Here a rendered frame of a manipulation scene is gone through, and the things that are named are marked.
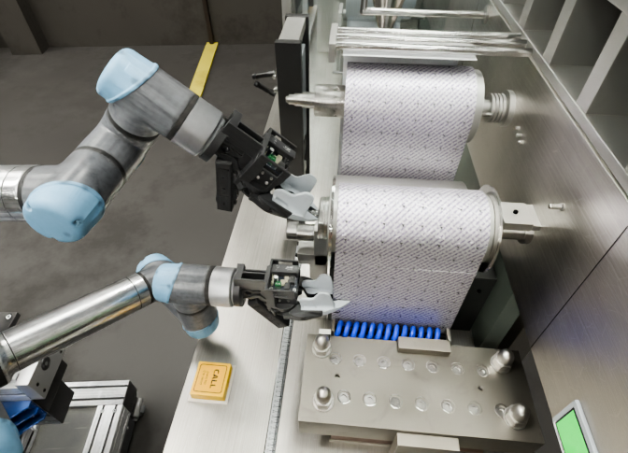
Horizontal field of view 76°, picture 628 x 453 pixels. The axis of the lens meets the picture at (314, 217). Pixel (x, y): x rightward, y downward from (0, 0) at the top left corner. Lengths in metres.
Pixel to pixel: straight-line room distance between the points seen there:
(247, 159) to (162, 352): 1.56
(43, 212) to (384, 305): 0.56
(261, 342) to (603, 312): 0.66
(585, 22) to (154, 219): 2.32
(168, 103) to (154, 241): 1.97
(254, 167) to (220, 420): 0.53
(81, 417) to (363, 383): 1.26
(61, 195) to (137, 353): 1.61
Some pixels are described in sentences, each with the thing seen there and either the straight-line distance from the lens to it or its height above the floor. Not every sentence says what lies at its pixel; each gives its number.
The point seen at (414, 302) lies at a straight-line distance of 0.78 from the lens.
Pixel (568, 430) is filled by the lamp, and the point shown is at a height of 1.18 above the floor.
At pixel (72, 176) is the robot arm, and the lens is 0.57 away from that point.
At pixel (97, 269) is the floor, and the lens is 2.49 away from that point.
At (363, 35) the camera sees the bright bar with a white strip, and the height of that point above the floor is 1.46.
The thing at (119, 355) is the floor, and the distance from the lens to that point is 2.13.
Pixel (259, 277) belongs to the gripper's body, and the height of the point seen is 1.15.
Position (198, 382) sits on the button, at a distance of 0.92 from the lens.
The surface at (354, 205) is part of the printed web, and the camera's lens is 0.64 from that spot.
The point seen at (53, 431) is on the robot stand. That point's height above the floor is 0.21.
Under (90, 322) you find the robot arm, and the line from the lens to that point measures 0.89.
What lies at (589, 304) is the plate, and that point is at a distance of 0.62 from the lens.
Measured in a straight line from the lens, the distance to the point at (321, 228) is 0.66.
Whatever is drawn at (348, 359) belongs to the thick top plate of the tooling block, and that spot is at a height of 1.03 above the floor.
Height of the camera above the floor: 1.74
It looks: 45 degrees down
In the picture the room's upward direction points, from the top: straight up
